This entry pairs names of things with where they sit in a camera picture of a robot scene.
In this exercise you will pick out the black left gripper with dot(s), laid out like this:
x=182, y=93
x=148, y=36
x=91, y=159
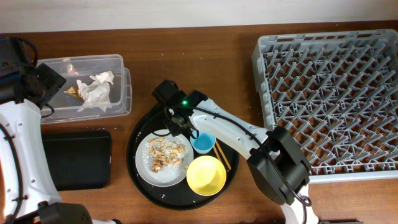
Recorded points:
x=51, y=79

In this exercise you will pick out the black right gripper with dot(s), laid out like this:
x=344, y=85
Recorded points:
x=174, y=129

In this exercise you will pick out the gold snack wrapper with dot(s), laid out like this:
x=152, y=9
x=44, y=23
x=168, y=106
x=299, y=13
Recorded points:
x=73, y=91

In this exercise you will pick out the blue cup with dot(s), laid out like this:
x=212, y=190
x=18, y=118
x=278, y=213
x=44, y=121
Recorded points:
x=202, y=142

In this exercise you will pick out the white napkin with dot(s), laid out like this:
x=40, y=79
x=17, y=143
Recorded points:
x=97, y=93

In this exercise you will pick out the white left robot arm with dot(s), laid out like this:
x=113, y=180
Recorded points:
x=31, y=196

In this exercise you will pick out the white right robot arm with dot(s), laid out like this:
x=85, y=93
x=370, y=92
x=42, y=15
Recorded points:
x=276, y=162

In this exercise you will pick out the clear plastic waste bin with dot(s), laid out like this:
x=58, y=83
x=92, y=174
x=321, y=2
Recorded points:
x=84, y=68

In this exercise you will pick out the grey dishwasher rack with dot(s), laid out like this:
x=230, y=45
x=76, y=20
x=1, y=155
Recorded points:
x=336, y=92

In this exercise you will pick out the peanut shells and rice scraps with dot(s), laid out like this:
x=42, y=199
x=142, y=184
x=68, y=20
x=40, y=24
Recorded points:
x=165, y=152

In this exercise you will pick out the grey plate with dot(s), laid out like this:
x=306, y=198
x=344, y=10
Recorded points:
x=167, y=176

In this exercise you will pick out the wooden chopstick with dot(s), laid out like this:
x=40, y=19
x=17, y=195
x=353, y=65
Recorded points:
x=223, y=155
x=216, y=153

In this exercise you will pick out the round black serving tray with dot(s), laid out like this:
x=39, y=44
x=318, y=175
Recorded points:
x=179, y=196

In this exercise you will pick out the yellow bowl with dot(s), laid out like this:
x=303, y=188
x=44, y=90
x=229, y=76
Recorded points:
x=206, y=175

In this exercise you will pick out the black rectangular tray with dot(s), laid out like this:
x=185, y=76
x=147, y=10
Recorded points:
x=80, y=160

